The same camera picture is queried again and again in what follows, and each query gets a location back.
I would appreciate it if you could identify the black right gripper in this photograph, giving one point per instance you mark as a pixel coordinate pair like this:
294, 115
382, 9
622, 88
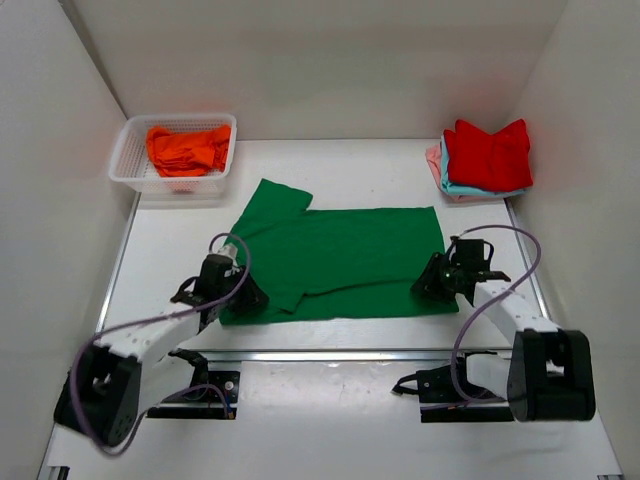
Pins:
427, 286

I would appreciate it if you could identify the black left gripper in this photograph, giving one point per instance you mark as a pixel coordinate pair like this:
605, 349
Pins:
252, 296

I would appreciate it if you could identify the green t shirt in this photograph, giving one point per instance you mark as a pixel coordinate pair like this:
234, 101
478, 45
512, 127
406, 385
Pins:
327, 264

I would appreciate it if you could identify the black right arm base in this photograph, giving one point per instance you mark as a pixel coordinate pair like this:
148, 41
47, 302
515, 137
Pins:
441, 403

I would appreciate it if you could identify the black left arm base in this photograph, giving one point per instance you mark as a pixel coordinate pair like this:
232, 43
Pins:
213, 394

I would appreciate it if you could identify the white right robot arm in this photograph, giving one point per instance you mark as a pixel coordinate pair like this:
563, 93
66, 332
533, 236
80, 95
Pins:
548, 374

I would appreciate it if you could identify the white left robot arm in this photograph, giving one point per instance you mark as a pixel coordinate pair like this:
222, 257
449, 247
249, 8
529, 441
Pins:
122, 372

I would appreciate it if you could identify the pink folded t shirt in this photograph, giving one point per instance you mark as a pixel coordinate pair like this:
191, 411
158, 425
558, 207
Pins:
433, 157

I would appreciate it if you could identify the red folded t shirt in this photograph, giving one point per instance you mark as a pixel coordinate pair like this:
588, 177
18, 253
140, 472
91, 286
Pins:
497, 162

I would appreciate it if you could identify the orange t shirt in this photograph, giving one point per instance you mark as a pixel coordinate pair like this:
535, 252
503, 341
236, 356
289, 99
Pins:
192, 154

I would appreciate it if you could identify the white plastic basket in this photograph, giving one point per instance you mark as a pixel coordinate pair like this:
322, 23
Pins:
130, 164

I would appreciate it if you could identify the aluminium table rail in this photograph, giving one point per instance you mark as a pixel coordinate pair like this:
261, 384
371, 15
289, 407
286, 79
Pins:
327, 355

